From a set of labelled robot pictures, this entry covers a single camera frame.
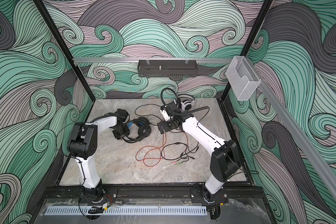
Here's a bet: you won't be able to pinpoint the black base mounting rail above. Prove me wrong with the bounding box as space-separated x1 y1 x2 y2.
41 183 267 203

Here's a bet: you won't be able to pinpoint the white black headphones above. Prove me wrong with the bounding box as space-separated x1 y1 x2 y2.
174 94 195 112

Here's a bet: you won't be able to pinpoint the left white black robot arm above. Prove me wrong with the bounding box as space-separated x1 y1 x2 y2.
68 109 129 201

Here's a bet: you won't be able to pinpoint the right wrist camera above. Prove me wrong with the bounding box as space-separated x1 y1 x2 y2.
160 107 171 121

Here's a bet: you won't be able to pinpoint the clear plastic wall bin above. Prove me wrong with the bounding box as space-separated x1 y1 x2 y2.
225 56 260 101

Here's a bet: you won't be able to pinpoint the black perforated wall tray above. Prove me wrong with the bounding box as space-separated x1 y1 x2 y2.
137 59 198 78

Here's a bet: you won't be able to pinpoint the white slotted cable duct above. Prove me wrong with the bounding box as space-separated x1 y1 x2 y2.
43 205 208 216

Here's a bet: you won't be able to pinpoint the aluminium rail wall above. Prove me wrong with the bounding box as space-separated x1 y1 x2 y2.
246 58 336 201
73 57 232 64

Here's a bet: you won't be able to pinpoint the red headphone cable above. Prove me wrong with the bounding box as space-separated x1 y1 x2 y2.
135 131 190 168

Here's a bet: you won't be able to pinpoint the black frame post left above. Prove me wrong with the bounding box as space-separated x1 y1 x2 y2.
33 0 96 103

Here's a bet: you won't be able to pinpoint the black blue headphones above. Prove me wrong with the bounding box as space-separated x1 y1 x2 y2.
123 117 152 144

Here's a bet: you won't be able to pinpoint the black frame post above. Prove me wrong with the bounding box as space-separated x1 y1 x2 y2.
33 0 96 103
221 1 272 101

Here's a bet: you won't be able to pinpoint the black headphone cable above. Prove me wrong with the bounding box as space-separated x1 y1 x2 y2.
134 104 211 164

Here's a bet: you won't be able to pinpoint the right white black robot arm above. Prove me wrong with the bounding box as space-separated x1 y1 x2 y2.
157 88 241 201

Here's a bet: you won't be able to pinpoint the black frame post right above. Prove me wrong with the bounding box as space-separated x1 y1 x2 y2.
221 1 272 101

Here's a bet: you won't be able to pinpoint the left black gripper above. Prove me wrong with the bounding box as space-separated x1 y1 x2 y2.
113 125 131 140

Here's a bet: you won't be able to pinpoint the aluminium rail right wall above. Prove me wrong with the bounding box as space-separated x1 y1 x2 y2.
246 58 336 201

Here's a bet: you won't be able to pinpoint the aluminium rail back wall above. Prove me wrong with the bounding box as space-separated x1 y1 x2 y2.
73 57 232 64

